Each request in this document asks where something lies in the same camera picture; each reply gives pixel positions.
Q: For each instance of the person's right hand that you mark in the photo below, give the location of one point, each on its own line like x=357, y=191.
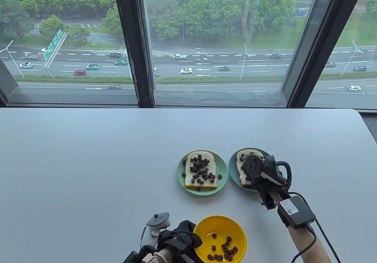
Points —
x=265, y=186

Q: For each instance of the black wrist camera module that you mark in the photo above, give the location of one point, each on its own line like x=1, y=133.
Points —
x=185, y=258

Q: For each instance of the black wrist sensor box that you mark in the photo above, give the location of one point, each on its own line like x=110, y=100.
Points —
x=131, y=258
x=296, y=211

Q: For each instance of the white toast slice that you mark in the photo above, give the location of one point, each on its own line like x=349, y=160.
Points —
x=241, y=174
x=191, y=160

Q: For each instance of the blue plate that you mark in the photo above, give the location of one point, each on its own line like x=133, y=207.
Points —
x=232, y=171

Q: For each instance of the green road sign gantry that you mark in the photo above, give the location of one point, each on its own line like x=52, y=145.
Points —
x=54, y=41

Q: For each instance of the green plate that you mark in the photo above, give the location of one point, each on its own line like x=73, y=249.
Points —
x=180, y=171

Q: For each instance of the person's right forearm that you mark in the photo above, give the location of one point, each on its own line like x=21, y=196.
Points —
x=306, y=242

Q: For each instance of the pile of dark cranberries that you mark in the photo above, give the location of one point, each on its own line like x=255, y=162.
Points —
x=223, y=248

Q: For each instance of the person's left forearm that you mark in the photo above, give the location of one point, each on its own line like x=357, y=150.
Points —
x=169, y=249

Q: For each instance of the grey tracking controller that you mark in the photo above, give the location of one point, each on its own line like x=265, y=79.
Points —
x=253, y=164
x=157, y=220

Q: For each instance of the yellow bowl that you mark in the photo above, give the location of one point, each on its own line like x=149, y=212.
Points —
x=218, y=224

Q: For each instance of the person's left hand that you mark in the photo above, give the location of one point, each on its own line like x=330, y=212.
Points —
x=179, y=239

